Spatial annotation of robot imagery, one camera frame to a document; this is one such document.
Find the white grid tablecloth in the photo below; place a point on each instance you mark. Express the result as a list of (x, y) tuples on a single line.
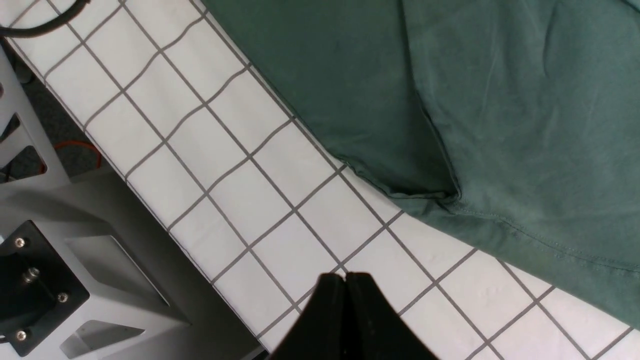
[(261, 209)]

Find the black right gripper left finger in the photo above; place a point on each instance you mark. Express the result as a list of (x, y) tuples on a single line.
[(316, 334)]

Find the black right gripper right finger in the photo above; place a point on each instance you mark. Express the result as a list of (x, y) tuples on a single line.
[(374, 331)]

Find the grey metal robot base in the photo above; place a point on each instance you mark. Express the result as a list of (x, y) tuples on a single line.
[(140, 298)]

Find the green long-sleeved shirt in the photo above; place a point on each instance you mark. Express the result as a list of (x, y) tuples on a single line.
[(511, 125)]

